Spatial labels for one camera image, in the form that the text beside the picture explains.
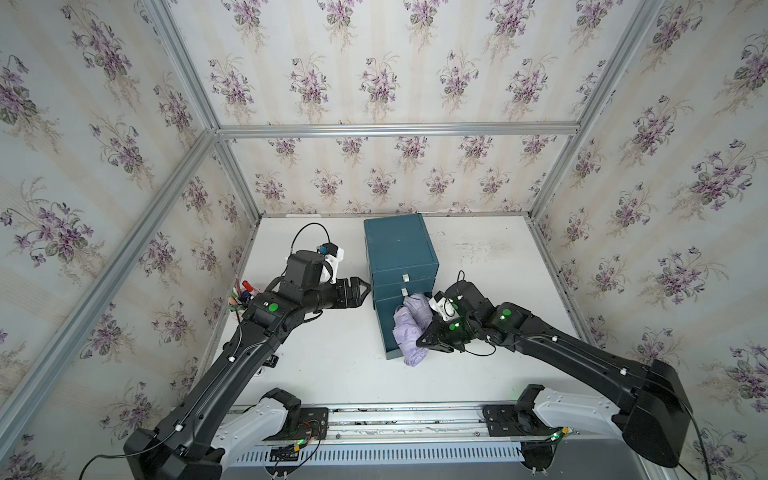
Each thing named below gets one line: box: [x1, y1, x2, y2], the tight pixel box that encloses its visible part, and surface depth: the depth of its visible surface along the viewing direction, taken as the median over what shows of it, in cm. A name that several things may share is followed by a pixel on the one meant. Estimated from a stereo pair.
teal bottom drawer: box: [375, 296, 405, 353], surface depth 87 cm
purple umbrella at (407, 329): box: [393, 305, 428, 367], surface depth 77 cm
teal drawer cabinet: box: [363, 214, 439, 337], surface depth 86 cm
